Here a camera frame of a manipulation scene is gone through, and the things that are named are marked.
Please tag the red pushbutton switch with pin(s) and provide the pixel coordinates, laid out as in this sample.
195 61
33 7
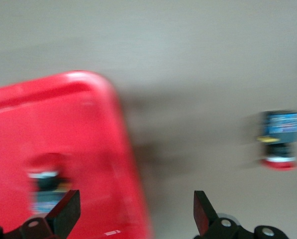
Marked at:
48 181
282 124

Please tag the red plastic tray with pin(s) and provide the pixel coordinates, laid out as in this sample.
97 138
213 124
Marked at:
63 124

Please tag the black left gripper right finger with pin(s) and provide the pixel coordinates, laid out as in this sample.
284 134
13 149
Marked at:
205 216

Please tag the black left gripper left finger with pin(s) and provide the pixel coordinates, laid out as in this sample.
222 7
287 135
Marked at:
61 214

